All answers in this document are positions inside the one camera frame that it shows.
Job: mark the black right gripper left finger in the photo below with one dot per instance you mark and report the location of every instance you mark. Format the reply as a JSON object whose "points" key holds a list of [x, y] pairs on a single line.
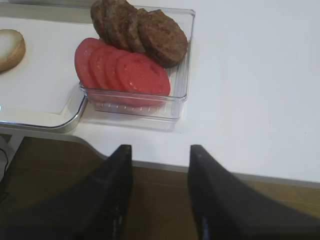
{"points": [[95, 208]]}

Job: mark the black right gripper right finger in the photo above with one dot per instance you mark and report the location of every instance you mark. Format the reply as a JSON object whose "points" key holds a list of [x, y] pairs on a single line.
{"points": [[225, 208]]}

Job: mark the plain bun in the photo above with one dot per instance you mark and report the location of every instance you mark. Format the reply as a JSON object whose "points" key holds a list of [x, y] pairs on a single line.
{"points": [[12, 49]]}

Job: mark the clear patty tomato container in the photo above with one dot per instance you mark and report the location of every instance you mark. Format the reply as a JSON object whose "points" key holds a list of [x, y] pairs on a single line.
{"points": [[151, 106]]}

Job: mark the white metal tray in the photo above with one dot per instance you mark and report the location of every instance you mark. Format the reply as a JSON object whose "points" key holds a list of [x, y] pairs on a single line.
{"points": [[42, 93]]}

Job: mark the red tomato slice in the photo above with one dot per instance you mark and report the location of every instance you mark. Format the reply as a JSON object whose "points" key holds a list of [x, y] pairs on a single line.
{"points": [[97, 61], [81, 61], [138, 73], [110, 69]]}

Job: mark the brown meat patty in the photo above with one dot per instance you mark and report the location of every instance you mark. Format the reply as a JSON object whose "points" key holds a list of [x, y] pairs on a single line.
{"points": [[162, 38], [98, 12], [133, 35], [116, 21]]}

